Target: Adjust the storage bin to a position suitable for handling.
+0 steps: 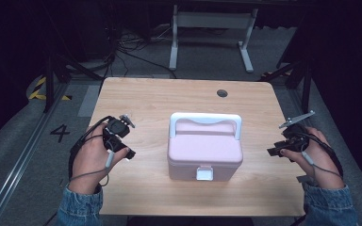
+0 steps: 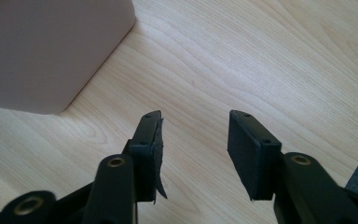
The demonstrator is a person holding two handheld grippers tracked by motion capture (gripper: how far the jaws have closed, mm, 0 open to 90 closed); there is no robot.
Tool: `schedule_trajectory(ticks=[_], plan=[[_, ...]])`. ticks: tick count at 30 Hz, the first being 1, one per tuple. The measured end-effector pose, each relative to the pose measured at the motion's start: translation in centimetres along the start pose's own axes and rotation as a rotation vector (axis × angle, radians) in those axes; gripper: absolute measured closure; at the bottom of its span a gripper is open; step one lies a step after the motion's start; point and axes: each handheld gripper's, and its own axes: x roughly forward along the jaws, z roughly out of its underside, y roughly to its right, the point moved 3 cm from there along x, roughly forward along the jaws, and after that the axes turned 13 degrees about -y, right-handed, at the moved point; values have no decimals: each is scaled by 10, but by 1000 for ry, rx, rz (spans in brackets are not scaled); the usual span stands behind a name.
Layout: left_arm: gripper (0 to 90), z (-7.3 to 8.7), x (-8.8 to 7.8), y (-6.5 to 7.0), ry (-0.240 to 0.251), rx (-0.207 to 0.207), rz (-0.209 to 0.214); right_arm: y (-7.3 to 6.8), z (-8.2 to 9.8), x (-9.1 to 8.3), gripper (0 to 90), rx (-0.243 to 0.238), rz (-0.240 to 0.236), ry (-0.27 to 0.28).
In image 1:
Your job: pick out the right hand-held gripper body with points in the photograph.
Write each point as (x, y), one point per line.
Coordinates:
(294, 135)

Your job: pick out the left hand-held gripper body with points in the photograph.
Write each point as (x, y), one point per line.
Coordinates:
(117, 129)

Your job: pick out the pink storage box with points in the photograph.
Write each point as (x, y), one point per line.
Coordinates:
(205, 147)

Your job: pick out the person's right hand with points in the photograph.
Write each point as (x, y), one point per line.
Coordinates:
(319, 160)

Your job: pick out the person's left hand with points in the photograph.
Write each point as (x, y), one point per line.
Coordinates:
(91, 158)

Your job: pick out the black tripod stand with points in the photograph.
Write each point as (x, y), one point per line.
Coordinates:
(62, 72)
(295, 75)

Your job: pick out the metal floor rail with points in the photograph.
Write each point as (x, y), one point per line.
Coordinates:
(19, 157)

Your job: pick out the white metal table frame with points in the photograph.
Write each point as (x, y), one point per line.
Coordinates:
(212, 34)

